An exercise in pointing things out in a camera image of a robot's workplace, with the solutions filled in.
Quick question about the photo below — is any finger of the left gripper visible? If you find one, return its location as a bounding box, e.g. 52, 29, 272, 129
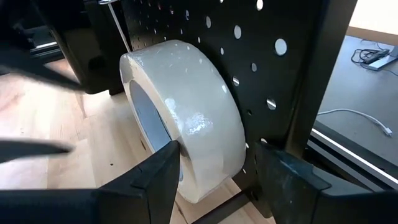
0, 138, 75, 165
0, 43, 85, 91

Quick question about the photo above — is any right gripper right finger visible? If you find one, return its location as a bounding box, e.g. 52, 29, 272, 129
255, 142, 398, 224

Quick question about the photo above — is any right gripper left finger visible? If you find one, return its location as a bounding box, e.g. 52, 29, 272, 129
0, 139, 181, 224

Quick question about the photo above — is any white tape roll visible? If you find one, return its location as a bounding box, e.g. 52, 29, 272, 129
119, 39, 247, 205

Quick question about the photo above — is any tall black pegboard bin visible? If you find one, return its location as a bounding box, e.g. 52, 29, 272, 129
51, 0, 133, 96

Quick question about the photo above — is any black metal pegboard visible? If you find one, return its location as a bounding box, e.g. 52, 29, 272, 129
119, 0, 358, 224

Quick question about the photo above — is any grey power strip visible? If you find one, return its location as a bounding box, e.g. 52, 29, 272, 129
366, 46, 398, 72

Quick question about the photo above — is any light wooden desk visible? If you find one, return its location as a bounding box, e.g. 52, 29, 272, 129
346, 0, 398, 47

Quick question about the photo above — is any grey cable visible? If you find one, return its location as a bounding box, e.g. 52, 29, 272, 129
317, 108, 394, 138

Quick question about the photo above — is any black power adapter with cable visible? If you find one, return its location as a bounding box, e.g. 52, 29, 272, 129
350, 39, 391, 65

